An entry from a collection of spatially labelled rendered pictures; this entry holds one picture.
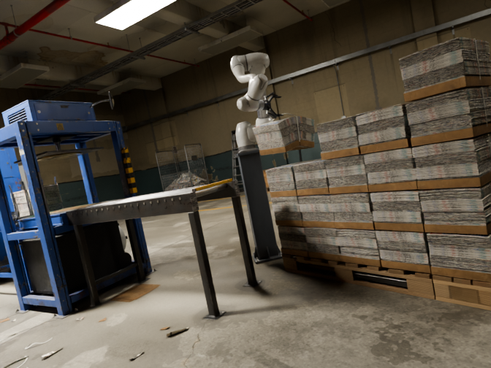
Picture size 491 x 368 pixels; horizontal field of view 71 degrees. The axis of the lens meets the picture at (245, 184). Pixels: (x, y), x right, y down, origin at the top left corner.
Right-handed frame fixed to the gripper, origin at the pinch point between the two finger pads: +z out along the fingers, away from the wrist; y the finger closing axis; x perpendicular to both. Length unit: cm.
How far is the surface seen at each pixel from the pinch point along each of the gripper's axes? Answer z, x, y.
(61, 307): -152, -112, 137
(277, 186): -14, 1, 63
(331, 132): -17, 58, 30
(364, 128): -16, 81, 31
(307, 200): -14, 30, 74
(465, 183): -16, 130, 66
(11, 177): -153, -363, 20
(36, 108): -148, -133, -23
